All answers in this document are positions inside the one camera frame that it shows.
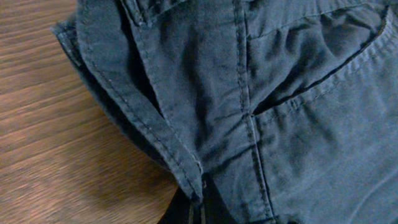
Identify navy blue shorts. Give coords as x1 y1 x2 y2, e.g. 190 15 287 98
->
53 0 397 223

